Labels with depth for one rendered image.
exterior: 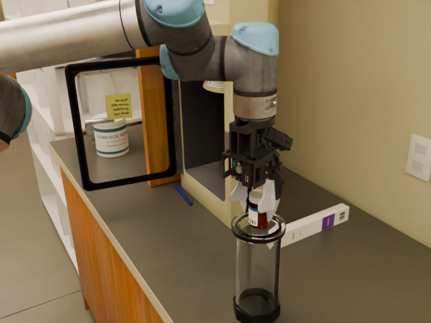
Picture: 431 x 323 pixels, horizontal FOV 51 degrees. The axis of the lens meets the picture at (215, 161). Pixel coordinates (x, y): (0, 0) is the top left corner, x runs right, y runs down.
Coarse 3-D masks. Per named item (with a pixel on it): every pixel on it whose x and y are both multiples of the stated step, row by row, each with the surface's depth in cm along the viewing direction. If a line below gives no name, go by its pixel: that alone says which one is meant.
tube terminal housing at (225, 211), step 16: (224, 0) 105; (240, 0) 104; (256, 0) 107; (272, 0) 115; (208, 16) 113; (224, 16) 106; (240, 16) 106; (256, 16) 108; (272, 16) 117; (224, 96) 115; (224, 112) 116; (224, 128) 118; (224, 144) 120; (192, 192) 146; (208, 192) 136; (208, 208) 138; (224, 208) 129; (240, 208) 127
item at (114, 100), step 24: (96, 72) 128; (120, 72) 130; (144, 72) 133; (96, 96) 130; (120, 96) 133; (144, 96) 136; (96, 120) 133; (120, 120) 136; (144, 120) 138; (96, 144) 136; (120, 144) 139; (144, 144) 141; (96, 168) 139; (120, 168) 142; (144, 168) 145
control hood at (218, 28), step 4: (208, 20) 111; (212, 24) 103; (216, 24) 104; (220, 24) 104; (224, 24) 105; (228, 24) 105; (212, 28) 103; (216, 28) 104; (220, 28) 104; (224, 28) 105; (228, 28) 105; (212, 32) 104; (216, 32) 104; (220, 32) 105; (224, 32) 105; (228, 32) 106
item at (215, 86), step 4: (204, 84) 127; (208, 84) 124; (212, 84) 123; (216, 84) 122; (220, 84) 121; (208, 88) 124; (212, 88) 123; (216, 88) 122; (220, 88) 121; (216, 92) 122; (220, 92) 121
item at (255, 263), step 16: (240, 224) 92; (272, 224) 92; (240, 240) 88; (240, 256) 89; (256, 256) 87; (272, 256) 88; (240, 272) 91; (256, 272) 88; (272, 272) 89; (240, 288) 92; (256, 288) 90; (272, 288) 91; (240, 304) 94; (256, 304) 92; (272, 304) 93
